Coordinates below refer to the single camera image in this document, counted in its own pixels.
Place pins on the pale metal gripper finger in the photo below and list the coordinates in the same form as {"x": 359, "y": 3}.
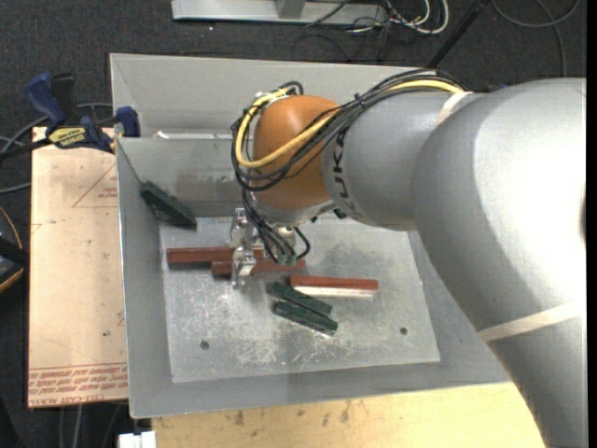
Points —
{"x": 241, "y": 231}
{"x": 242, "y": 264}

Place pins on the red-brown flat block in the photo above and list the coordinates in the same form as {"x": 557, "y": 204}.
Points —
{"x": 270, "y": 267}
{"x": 196, "y": 255}
{"x": 333, "y": 284}

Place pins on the dark green flat block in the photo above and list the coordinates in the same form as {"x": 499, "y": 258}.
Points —
{"x": 298, "y": 298}
{"x": 168, "y": 205}
{"x": 305, "y": 317}

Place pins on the grey metal bin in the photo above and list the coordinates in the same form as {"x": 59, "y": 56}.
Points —
{"x": 233, "y": 343}

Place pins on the brown cardboard board, red print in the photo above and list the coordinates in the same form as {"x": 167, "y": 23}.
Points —
{"x": 74, "y": 273}

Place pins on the black cylinder on white bracket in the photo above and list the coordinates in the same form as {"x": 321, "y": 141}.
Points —
{"x": 322, "y": 214}

